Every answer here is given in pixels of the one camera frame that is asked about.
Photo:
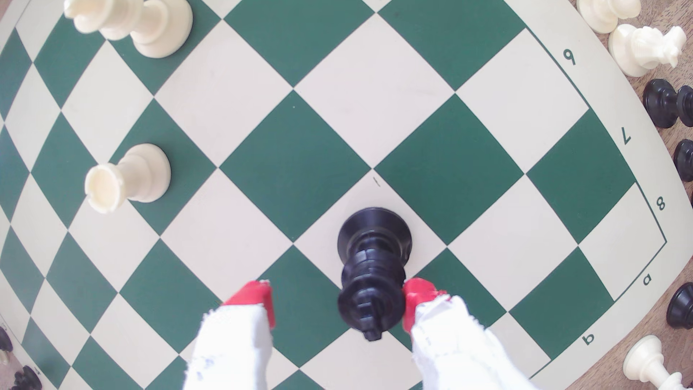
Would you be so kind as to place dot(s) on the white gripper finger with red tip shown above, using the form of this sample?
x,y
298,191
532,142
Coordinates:
x,y
233,346
455,346

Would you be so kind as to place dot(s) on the black chess king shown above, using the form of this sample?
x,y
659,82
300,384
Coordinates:
x,y
373,271

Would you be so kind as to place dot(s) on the white chess pawn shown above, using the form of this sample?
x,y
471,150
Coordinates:
x,y
644,360

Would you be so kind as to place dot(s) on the green and white chess mat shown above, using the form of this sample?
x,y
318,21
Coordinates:
x,y
295,162

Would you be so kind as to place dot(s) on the white chess rook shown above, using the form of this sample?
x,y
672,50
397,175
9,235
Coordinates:
x,y
132,176

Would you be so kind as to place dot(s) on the black chess piece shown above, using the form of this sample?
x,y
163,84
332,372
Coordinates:
x,y
682,306
685,160
4,340
27,379

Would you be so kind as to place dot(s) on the black chess pawn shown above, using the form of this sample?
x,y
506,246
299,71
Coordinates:
x,y
663,103

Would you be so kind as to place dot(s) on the white chess queen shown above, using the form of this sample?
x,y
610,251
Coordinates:
x,y
157,24

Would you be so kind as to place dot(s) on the white chess knight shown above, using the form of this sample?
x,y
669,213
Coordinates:
x,y
639,49

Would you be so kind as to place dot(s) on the white chess piece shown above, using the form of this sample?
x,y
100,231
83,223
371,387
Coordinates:
x,y
603,12

